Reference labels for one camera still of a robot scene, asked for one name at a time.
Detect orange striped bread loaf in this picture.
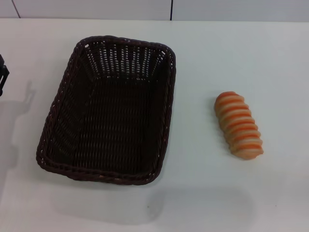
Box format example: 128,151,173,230
214,91,264,160

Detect dark brown woven rectangular basket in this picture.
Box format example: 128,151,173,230
36,35,177,186

